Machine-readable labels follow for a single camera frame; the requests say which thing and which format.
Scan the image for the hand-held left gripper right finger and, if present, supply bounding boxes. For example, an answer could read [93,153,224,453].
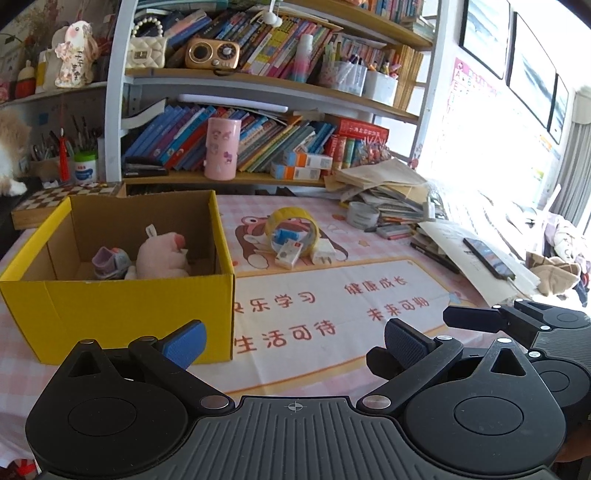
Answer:
[358,318,539,414]

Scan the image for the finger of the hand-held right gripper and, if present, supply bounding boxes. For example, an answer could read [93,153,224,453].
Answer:
[442,299,555,342]

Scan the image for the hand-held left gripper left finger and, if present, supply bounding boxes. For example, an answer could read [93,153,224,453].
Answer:
[58,319,236,414]

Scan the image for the yellow cardboard box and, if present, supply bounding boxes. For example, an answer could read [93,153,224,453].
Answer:
[0,189,236,365]

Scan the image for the pink plush toy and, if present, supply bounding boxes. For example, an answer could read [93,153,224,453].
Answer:
[136,224,190,280]

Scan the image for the blue purple toy truck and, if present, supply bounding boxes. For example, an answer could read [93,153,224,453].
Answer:
[92,246,132,280]

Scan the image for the white charger plug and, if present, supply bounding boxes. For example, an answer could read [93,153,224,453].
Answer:
[311,240,335,265]

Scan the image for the white blue small carton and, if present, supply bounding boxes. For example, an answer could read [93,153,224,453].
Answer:
[276,240,305,269]

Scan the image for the yellow tape roll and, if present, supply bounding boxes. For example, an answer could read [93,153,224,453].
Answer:
[264,206,321,259]

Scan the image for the pink checked cloth desktop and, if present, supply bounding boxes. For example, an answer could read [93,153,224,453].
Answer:
[0,185,555,467]

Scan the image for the loose white papers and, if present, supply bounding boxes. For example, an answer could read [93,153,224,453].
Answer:
[418,222,541,301]

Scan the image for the black smartphone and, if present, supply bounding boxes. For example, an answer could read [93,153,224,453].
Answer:
[463,237,515,280]

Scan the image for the heap of clothes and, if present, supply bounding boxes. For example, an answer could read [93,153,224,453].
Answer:
[526,217,591,296]

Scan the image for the pile of papers and booklets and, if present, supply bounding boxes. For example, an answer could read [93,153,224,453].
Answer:
[325,159,444,241]

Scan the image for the grey curtain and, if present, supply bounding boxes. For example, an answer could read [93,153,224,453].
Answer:
[551,122,591,227]

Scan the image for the black stapler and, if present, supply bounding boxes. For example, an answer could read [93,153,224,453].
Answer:
[122,157,169,178]

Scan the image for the wooden chessboard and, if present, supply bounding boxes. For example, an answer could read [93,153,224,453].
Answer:
[11,181,127,230]

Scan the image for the pink cylindrical cup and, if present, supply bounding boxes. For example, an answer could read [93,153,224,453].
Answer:
[204,117,242,181]

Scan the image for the white jar with green lid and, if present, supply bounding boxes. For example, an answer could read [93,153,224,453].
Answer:
[74,152,99,183]

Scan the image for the orange white small box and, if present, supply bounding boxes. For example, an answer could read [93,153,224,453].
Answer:
[283,150,334,170]
[270,162,321,182]

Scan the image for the row of leaning books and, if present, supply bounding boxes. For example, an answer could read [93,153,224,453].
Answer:
[122,105,338,174]

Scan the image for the red boxed dictionary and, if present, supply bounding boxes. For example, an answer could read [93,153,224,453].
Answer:
[323,116,391,169]

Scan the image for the red tassel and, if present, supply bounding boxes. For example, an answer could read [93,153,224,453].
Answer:
[58,134,71,183]

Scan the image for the small framed picture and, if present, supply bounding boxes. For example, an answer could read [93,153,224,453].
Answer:
[547,74,571,144]

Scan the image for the holder with brushes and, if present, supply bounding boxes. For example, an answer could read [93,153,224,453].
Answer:
[30,115,105,183]

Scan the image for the white storage box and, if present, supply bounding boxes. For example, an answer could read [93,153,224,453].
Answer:
[365,71,399,106]

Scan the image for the medium framed picture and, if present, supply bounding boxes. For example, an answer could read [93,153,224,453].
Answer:
[505,11,557,127]

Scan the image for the orange white fluffy cat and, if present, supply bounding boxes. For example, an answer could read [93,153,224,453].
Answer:
[0,111,31,195]

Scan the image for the white bookshelf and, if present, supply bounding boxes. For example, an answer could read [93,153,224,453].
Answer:
[104,0,451,188]

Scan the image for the clear pen container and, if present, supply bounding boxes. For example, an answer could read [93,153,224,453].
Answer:
[318,60,368,95]

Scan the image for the large framed picture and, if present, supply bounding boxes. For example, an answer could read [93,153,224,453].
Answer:
[459,0,511,79]

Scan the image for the gold retro radio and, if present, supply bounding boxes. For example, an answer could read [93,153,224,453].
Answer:
[185,38,241,71]

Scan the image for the white quilted handbag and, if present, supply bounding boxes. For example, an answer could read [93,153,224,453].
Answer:
[127,21,168,70]

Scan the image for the red white figurine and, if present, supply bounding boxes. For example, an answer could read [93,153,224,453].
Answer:
[16,60,38,95]

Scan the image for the pink white rabbit doll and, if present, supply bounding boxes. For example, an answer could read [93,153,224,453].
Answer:
[54,21,95,88]

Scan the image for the row of upright books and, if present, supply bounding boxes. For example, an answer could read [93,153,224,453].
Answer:
[171,9,342,81]

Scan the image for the pink wall poster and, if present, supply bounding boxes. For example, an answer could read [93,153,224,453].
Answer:
[445,58,499,153]

